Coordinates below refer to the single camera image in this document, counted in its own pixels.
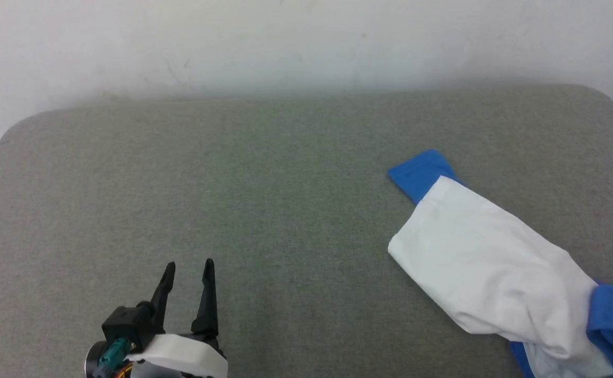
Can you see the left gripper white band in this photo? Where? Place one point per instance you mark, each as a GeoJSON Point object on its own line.
{"type": "Point", "coordinates": [185, 354]}

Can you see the white and blue garment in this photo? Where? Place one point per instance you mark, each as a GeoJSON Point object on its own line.
{"type": "Point", "coordinates": [485, 262]}

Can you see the grey fabric sofa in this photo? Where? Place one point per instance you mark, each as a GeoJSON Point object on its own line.
{"type": "Point", "coordinates": [285, 210]}

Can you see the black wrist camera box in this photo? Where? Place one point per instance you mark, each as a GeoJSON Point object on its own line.
{"type": "Point", "coordinates": [125, 323]}

